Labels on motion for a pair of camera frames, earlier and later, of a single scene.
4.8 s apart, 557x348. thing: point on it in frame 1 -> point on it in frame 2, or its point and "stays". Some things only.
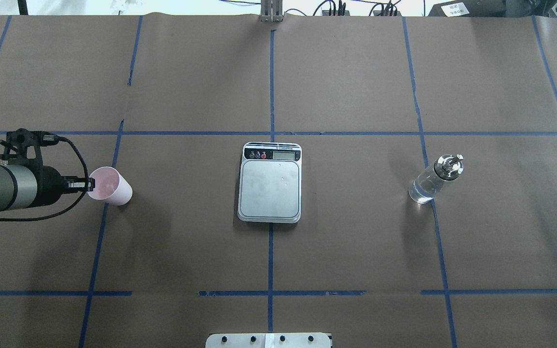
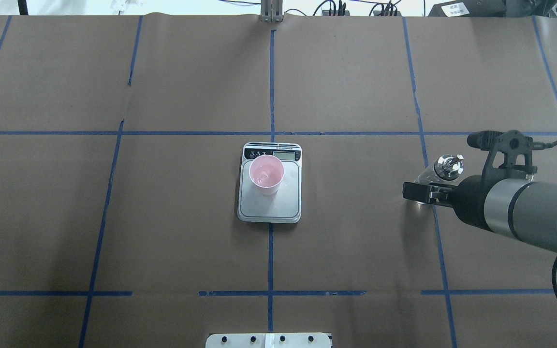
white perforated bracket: (269, 340) stays
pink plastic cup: (110, 185) -> (266, 172)
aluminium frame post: (271, 11) stays
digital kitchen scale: (270, 182) stays
